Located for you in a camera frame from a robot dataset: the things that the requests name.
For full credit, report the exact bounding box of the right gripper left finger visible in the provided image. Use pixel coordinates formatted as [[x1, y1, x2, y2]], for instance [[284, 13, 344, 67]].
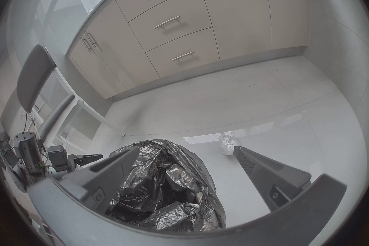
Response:
[[62, 147, 139, 206]]

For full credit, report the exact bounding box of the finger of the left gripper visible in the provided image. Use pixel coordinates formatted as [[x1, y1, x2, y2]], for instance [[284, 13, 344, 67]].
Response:
[[74, 153, 104, 167]]

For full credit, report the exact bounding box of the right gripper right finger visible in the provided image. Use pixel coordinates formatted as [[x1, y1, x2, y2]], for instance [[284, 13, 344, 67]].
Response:
[[233, 145, 312, 213]]

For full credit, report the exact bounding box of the white plastic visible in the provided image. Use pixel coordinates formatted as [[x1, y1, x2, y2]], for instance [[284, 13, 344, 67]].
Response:
[[218, 133, 238, 155]]

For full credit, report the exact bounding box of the black plastic bag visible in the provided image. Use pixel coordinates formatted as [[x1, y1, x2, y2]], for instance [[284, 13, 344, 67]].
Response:
[[105, 138, 227, 231]]

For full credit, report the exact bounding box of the grey chair with white legs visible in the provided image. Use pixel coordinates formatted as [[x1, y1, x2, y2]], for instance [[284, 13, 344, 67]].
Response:
[[16, 44, 127, 150]]

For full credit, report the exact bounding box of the beige cabinet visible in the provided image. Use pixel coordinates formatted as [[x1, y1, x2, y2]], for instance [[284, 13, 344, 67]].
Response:
[[66, 0, 310, 100]]

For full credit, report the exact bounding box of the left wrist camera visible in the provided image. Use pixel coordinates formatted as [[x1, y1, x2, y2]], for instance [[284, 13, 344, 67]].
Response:
[[47, 145, 69, 172]]

